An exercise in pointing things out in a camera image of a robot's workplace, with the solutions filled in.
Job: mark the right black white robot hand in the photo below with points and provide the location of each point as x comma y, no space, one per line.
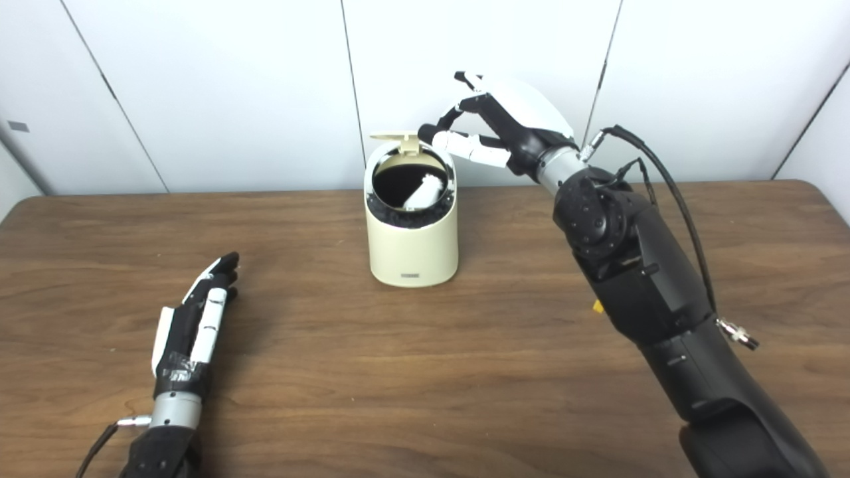
524,126

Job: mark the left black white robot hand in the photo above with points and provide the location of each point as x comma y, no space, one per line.
179,352

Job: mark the small white plastic bottle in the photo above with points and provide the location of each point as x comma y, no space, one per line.
425,192

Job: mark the round cream bin lid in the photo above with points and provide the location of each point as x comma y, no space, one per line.
405,138

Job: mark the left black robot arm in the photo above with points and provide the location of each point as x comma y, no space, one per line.
159,451

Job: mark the cream-colored bin body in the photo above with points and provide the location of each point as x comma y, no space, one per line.
412,245

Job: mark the grey wall sticker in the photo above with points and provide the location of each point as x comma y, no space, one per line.
18,125

